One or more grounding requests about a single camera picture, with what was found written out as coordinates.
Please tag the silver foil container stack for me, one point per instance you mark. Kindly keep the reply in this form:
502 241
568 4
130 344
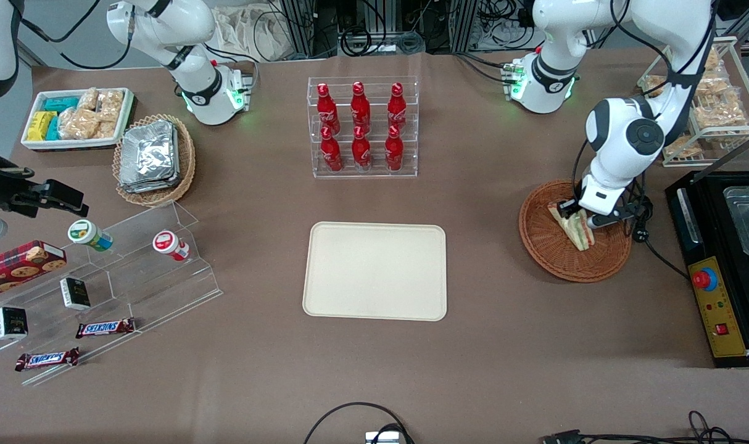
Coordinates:
149 154

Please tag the small silver device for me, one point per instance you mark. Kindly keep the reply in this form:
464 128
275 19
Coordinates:
384 438

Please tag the green lidded jar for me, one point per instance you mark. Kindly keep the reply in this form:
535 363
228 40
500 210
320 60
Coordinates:
84 232

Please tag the red cola bottle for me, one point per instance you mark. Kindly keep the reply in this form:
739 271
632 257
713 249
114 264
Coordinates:
326 111
331 154
397 110
361 153
360 110
393 153

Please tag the triangular sandwich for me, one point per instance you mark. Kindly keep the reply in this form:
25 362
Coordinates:
577 235

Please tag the grey metal bar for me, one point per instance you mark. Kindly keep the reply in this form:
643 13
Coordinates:
732 155

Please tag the oval light wicker basket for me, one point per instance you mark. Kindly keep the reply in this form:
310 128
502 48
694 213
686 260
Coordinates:
187 166

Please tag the beige rectangular tray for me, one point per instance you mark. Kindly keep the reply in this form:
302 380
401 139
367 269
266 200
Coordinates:
374 271

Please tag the small black box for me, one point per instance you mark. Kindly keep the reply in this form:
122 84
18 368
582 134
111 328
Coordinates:
10 323
75 293

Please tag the clear acrylic stepped display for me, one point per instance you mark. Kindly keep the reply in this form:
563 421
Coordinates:
152 290

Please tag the Snickers chocolate bar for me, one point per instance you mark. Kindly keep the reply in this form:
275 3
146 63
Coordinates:
47 359
105 327

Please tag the clear bagged rice cracker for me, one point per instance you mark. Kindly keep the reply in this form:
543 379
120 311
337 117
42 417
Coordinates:
87 98
105 130
110 105
78 124

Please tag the bagged fried bread snack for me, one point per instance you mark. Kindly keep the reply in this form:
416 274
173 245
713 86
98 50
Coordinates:
715 83
655 84
677 147
712 60
720 112

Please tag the black aluminium frame rack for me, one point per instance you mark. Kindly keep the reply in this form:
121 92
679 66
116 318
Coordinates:
300 24

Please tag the red emergency stop button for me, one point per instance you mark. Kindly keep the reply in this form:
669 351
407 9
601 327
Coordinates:
704 279

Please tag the red lidded jar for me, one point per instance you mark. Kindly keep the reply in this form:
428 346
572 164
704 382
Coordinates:
165 242

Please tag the clear acrylic bottle rack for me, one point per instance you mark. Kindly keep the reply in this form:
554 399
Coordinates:
377 173

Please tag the teal snack pack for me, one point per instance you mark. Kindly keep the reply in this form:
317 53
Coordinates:
53 129
61 103

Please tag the red tartan cookie box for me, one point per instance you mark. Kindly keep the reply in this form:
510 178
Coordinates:
16 266

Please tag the round brown wicker basket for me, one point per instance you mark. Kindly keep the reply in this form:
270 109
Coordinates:
547 250

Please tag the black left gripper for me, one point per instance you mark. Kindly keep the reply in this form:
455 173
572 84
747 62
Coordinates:
566 207

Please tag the white cloth bag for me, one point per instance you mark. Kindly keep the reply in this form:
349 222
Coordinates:
251 34

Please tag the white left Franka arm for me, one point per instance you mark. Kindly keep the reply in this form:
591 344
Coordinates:
621 135

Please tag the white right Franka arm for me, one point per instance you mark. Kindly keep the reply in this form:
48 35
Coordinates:
183 37

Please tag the yellow snack pack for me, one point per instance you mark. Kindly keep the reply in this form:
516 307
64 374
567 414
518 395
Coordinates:
40 125

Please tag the black machine with yellow panel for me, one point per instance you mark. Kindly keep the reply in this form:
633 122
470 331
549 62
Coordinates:
680 213

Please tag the white rectangular snack tray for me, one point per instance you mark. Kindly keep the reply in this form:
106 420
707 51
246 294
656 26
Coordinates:
72 145

